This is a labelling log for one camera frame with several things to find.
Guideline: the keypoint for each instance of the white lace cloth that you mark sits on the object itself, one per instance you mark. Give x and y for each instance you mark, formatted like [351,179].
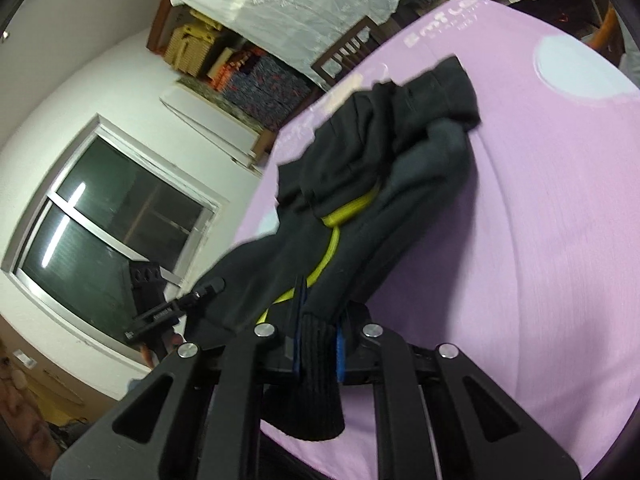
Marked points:
[300,5]

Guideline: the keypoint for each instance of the white board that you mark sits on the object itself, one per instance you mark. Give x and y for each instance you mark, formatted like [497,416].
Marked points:
[210,120]

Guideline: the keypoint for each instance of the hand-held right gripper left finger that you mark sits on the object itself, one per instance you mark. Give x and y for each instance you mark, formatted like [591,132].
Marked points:
[235,400]

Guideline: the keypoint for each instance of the pink tablecloth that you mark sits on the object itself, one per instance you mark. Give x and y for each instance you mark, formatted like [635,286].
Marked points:
[525,260]

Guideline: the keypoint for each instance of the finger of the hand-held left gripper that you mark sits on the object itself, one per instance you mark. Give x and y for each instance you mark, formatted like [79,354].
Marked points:
[205,292]

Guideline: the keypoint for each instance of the stack of yellow cardboard boxes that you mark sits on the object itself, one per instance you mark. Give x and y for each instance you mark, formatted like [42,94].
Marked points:
[192,50]

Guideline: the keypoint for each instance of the stack of orange boxes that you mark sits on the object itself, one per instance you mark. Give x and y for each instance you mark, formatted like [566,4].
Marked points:
[235,67]

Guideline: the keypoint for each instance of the wooden furniture frame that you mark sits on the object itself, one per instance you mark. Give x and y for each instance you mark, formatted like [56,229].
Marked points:
[605,27]

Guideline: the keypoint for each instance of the black hooded jacket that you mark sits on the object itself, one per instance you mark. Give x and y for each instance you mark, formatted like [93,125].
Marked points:
[350,160]

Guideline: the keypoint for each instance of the wooden chair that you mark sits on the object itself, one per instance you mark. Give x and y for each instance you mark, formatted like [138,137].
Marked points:
[345,55]

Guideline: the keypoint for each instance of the sliding glass window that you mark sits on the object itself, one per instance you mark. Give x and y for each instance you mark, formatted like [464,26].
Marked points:
[100,225]

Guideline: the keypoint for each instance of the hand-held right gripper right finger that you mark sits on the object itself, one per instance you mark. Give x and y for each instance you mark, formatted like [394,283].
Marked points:
[410,400]

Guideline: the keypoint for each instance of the stack of blue patterned boxes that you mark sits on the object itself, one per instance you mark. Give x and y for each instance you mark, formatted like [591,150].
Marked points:
[270,90]

